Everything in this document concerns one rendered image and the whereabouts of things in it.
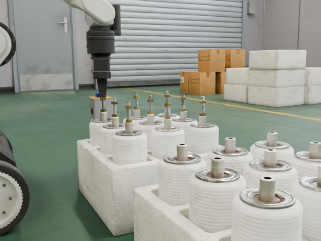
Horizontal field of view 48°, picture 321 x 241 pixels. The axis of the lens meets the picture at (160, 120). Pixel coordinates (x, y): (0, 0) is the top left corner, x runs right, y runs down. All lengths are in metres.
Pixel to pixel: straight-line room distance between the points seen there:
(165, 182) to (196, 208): 0.11
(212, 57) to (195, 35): 2.26
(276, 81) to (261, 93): 0.23
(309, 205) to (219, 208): 0.13
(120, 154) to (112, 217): 0.16
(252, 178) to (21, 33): 5.58
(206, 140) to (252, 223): 0.58
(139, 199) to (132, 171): 0.19
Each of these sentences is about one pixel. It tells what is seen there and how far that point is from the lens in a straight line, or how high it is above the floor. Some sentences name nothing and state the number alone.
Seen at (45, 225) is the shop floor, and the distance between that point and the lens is 1.08.
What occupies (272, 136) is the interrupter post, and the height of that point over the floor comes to 0.27.
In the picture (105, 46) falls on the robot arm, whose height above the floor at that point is 0.49.
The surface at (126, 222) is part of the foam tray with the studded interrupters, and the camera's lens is 0.97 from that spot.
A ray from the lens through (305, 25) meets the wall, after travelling 7.34.
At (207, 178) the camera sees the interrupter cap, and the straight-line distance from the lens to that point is 0.60.
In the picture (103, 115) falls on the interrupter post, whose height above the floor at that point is 0.27.
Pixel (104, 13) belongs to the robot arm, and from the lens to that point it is 1.14.
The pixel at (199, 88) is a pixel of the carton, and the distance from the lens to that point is 4.76.
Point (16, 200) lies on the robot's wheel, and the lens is 1.04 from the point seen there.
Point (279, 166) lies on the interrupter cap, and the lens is 0.69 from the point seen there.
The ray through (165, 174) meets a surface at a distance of 0.69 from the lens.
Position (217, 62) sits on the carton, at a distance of 4.89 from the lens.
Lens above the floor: 0.44
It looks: 9 degrees down
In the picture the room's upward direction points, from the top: 1 degrees counter-clockwise
